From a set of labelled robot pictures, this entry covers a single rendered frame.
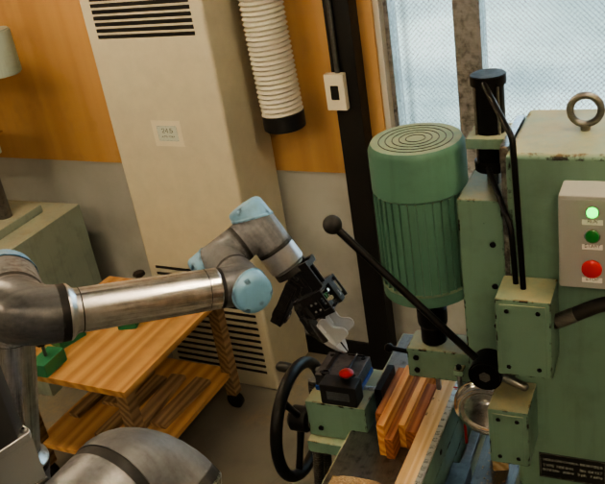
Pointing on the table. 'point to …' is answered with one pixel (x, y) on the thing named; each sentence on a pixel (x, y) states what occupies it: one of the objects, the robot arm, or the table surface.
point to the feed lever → (489, 375)
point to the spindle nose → (430, 334)
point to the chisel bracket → (436, 358)
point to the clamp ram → (382, 384)
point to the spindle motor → (420, 209)
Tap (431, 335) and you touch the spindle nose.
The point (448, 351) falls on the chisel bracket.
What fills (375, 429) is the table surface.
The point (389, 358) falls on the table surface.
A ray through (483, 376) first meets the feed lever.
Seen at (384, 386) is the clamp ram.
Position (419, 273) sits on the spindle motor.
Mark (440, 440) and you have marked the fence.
